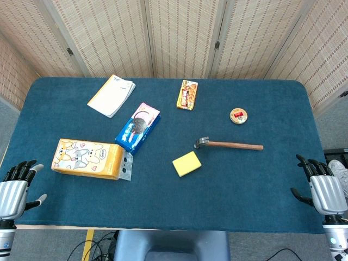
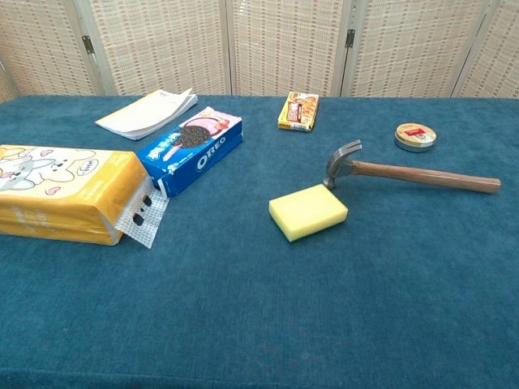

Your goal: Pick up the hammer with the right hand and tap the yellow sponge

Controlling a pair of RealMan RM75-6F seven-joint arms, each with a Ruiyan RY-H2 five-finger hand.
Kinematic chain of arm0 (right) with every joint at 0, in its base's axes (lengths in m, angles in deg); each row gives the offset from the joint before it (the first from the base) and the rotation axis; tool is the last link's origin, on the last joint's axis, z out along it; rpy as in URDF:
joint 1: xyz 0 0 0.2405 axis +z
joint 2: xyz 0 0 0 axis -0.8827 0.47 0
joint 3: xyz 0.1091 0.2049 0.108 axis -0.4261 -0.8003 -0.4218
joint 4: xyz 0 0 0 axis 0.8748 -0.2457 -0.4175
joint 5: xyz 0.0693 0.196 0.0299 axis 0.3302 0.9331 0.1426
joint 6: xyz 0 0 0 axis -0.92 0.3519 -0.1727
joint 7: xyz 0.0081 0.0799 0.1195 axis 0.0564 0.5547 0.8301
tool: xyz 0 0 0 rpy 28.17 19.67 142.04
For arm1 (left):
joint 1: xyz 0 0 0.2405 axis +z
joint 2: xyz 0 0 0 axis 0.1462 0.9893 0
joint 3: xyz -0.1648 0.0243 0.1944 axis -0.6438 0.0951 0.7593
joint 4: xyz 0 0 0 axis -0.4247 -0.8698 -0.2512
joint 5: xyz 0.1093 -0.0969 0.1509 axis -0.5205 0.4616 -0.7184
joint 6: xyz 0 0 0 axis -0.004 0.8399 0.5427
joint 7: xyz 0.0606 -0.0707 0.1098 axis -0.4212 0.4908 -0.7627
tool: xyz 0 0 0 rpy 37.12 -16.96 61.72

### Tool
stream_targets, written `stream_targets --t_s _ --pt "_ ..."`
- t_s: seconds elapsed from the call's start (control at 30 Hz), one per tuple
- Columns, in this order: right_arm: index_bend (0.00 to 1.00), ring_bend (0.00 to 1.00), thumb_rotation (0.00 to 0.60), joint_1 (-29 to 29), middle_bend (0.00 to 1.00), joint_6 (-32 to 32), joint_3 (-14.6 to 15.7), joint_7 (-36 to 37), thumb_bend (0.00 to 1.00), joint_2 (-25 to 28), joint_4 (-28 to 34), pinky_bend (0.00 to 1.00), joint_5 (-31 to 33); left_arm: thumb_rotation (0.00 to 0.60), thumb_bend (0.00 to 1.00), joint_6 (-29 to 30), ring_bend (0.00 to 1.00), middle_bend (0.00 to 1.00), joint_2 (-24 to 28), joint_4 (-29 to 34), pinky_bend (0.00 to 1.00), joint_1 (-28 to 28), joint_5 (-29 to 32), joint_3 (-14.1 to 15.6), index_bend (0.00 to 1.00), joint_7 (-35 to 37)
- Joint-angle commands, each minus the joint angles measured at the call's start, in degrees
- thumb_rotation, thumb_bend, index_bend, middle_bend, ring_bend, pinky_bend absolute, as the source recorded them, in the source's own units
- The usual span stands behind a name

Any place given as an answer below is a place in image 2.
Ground claw hammer with wooden handle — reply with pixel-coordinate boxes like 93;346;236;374
322;139;502;195

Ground yellow sponge block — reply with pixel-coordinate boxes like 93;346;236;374
268;183;350;243

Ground blue Oreo cookie box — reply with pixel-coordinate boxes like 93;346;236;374
136;105;245;199

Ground yellow curry box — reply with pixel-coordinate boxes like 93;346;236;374
277;91;320;133

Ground blue tablecloth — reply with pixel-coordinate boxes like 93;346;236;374
0;95;519;389

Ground white paper notebook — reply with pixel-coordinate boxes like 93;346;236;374
95;87;199;141

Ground woven folding screen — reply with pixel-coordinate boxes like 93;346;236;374
0;0;519;105

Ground round metal tin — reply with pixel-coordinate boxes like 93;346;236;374
393;123;438;153

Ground yellow cartoon tissue pack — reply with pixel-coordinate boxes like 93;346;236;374
0;144;170;250

